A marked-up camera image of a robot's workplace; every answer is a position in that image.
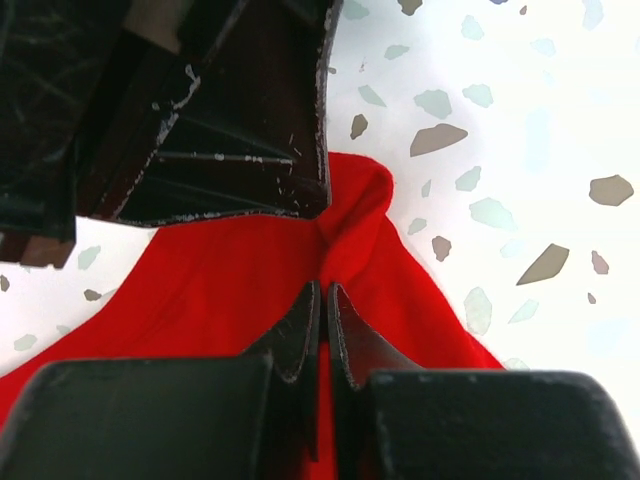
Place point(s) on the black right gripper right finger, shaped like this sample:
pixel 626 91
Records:
pixel 397 420

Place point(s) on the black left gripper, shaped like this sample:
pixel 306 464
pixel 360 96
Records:
pixel 157 113

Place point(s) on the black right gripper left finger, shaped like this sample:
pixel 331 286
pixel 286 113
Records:
pixel 251 416

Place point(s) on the red t shirt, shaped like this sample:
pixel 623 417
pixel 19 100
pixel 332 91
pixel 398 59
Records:
pixel 212 289

